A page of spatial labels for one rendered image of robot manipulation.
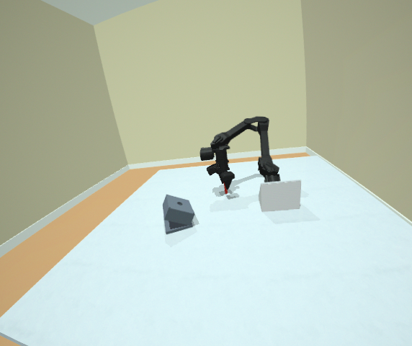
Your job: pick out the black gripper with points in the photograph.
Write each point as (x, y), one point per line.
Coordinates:
(225, 176)

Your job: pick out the grey sloped panel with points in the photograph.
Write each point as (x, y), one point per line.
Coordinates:
(178, 214)

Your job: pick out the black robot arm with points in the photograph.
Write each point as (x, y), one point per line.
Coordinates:
(219, 146)

